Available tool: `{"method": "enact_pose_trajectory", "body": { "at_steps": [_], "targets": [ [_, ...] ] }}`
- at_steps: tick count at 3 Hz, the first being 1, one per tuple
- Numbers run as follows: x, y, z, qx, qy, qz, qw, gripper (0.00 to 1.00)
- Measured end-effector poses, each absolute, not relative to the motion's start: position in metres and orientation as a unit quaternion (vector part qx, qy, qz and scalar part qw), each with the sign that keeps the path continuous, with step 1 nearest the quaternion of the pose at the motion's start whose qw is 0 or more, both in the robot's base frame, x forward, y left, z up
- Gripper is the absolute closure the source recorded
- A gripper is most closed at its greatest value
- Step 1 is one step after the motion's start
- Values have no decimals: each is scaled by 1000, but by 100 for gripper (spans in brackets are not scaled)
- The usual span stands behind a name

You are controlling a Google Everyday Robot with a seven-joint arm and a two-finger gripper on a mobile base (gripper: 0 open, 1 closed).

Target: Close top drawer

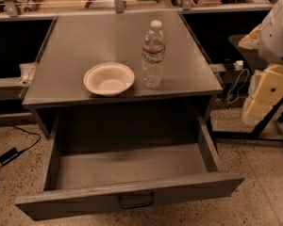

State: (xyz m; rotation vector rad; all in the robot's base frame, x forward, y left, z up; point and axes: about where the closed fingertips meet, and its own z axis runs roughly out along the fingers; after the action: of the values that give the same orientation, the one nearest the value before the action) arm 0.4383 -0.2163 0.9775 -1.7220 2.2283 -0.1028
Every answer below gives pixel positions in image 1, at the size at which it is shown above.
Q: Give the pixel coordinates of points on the clear plastic water bottle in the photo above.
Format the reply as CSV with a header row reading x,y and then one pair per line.
x,y
152,55

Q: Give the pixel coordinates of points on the black power adapter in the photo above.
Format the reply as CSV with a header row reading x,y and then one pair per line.
x,y
8,156

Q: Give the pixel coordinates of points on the grey top drawer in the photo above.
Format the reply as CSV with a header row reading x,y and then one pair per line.
x,y
91,160

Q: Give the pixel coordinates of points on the grey drawer cabinet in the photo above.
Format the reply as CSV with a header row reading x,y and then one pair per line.
x,y
79,42

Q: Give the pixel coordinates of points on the white paper bowl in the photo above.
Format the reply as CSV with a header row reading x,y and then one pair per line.
x,y
108,79

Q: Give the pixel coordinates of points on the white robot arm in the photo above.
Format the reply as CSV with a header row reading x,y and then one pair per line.
x,y
267,37

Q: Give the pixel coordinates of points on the black side table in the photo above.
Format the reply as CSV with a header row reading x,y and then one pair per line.
x,y
256,133

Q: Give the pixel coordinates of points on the white plug on rail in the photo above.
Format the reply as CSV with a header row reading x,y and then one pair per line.
x,y
238,65

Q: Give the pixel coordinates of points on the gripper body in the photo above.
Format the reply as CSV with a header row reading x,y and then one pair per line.
x,y
275,37

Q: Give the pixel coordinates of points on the black top drawer handle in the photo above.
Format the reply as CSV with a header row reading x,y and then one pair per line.
x,y
136,200

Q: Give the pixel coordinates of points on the grey metal rail left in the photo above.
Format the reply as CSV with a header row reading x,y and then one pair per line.
x,y
11,88

